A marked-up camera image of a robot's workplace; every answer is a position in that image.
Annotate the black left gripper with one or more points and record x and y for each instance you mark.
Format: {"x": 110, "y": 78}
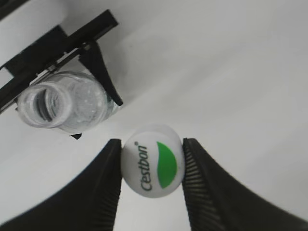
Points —
{"x": 55, "y": 49}

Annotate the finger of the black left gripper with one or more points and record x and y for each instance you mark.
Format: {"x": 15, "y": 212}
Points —
{"x": 76, "y": 136}

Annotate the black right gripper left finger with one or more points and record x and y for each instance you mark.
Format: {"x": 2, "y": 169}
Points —
{"x": 88, "y": 203}

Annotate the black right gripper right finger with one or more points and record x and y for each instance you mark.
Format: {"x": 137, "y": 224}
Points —
{"x": 216, "y": 201}

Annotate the clear Cestbon water bottle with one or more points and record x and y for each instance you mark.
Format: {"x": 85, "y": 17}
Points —
{"x": 71, "y": 101}

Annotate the white green bottle cap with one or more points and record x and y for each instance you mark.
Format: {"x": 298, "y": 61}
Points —
{"x": 152, "y": 161}

